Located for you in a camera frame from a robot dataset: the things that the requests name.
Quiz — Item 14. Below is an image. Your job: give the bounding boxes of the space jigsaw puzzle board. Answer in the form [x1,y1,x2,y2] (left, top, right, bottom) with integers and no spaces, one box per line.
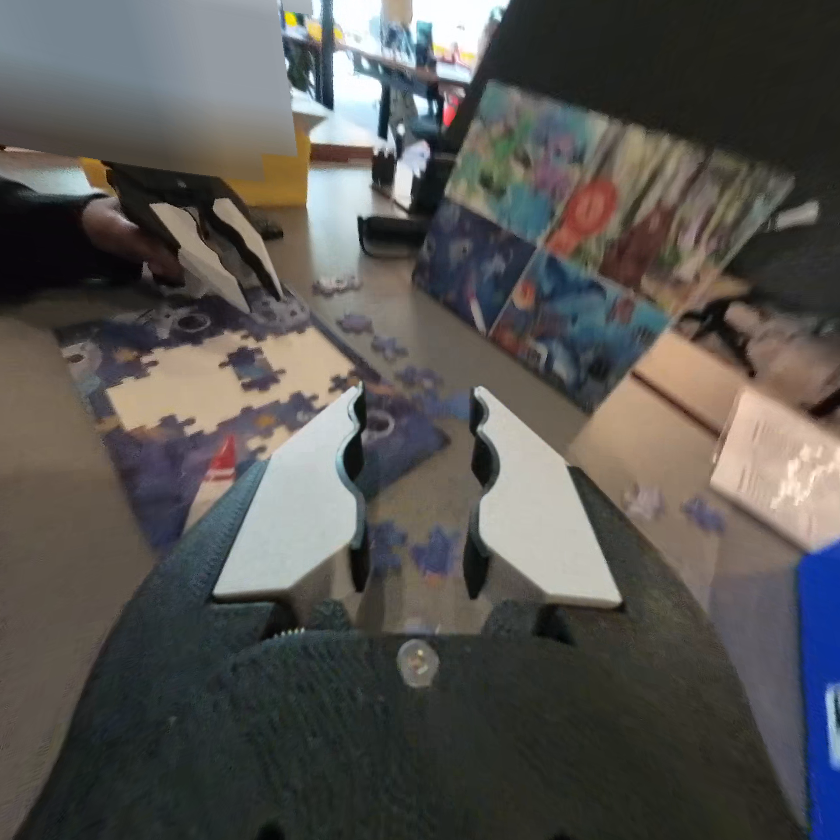
[56,289,452,553]

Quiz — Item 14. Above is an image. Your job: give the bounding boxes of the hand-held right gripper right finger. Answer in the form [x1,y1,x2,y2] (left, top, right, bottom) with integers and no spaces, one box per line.
[462,386,623,610]

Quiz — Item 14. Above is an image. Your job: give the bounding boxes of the person's left hand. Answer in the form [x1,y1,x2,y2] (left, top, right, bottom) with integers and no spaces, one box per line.
[82,196,188,287]

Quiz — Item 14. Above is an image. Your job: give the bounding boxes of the black charging dock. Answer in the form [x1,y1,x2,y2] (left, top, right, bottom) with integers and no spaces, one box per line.
[408,150,458,216]

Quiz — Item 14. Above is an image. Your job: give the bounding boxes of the black power adapter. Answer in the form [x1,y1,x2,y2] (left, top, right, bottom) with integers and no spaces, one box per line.
[357,213,431,258]

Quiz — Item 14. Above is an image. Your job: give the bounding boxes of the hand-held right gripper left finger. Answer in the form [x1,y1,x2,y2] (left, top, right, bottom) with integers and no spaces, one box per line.
[211,385,370,605]

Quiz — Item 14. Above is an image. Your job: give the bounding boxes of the yellow foam block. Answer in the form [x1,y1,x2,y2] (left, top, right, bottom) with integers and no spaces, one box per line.
[79,125,312,210]

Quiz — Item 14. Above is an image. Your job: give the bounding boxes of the background wooden desk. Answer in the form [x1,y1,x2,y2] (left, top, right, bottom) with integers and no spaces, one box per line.
[341,42,475,86]

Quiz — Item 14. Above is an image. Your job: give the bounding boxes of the black office chair base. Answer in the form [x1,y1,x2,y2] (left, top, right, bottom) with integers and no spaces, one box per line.
[679,295,765,378]

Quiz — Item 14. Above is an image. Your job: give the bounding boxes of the black upright pole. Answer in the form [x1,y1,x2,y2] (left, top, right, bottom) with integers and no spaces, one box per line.
[319,0,337,109]

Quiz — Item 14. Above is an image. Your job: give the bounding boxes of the blue box with tag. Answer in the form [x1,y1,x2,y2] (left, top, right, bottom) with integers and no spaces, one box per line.
[796,538,840,840]

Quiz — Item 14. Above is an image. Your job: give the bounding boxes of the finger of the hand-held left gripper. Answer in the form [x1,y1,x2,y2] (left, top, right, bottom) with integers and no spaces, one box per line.
[209,196,287,304]
[148,202,253,316]

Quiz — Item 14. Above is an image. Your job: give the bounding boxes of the laminated instruction sheet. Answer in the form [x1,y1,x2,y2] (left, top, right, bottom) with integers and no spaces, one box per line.
[710,387,840,553]

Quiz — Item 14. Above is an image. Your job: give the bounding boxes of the illustrated animal puzzle box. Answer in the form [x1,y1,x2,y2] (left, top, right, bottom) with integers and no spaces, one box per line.
[412,79,796,416]

